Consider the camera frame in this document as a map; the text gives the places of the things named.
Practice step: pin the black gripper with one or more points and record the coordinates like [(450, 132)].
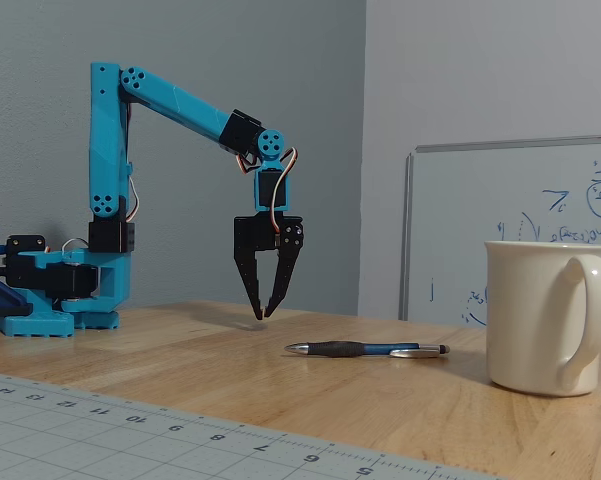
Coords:
[(254, 236)]

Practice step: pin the blue pen with black grip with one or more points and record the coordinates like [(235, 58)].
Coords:
[(340, 348)]

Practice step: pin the blue robot arm with base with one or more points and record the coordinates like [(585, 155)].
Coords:
[(104, 150)]

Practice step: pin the whiteboard with blue writing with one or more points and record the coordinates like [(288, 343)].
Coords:
[(460, 215)]

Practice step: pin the grey cutting mat with ruler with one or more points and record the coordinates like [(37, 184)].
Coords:
[(80, 440)]

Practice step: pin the cream ceramic mug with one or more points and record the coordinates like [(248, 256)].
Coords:
[(527, 315)]

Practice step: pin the dark blue table clamp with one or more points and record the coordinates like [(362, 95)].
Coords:
[(2, 295)]

